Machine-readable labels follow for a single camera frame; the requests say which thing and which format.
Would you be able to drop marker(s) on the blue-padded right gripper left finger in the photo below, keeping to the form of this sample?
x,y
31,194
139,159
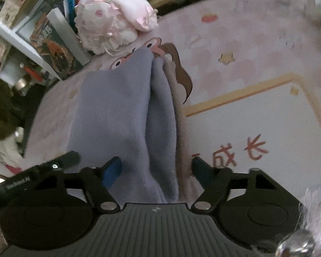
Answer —
x,y
97,181

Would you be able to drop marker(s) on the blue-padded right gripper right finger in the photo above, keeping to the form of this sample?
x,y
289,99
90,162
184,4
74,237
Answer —
x,y
215,183

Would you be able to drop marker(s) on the purple and brown knit sweater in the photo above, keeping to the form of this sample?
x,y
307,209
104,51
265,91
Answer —
x,y
134,112

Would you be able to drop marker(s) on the dark illustrated poster book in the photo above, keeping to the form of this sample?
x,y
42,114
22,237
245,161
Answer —
x,y
55,41

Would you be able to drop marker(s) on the pink plush bunny toy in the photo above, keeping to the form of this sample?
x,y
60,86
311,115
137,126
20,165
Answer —
x,y
102,28

